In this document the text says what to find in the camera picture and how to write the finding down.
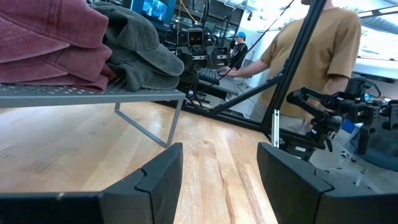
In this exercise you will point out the black keyboard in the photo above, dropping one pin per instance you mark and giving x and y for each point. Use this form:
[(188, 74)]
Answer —
[(210, 75)]

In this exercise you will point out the black aluminium table frame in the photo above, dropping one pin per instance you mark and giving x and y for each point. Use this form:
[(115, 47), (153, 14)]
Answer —
[(299, 46)]

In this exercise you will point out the black box with two lenses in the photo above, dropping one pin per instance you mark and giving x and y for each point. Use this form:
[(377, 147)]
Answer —
[(195, 37)]

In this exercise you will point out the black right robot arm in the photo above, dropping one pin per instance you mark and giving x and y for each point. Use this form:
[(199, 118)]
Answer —
[(357, 110)]

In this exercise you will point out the laptop with blue screen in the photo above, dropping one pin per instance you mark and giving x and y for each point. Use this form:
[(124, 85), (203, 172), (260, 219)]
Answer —
[(154, 7)]

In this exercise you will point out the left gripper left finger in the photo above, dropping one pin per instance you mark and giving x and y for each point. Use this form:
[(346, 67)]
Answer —
[(155, 193)]

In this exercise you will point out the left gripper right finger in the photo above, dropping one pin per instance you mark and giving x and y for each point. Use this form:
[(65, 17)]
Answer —
[(295, 193)]

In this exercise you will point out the maroon baseball cap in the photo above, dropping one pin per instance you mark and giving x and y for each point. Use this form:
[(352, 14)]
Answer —
[(46, 25), (77, 62), (90, 82)]

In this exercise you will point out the person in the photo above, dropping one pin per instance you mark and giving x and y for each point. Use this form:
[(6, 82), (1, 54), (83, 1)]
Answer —
[(238, 53), (335, 40)]

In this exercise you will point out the grey desk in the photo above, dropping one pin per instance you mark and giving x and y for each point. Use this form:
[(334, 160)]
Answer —
[(227, 88)]

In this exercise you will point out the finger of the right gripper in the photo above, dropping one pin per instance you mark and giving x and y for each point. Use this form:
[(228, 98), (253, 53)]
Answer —
[(311, 99), (320, 130)]

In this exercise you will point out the silver metal bracket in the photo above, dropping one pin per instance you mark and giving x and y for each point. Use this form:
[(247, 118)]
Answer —
[(275, 127)]

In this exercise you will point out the black box with white labels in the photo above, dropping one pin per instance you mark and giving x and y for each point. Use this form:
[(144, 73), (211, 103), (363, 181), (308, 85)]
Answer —
[(214, 57)]

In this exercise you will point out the grey perforated metal shelf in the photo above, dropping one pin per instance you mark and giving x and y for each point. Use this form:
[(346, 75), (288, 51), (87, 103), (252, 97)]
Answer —
[(93, 96)]

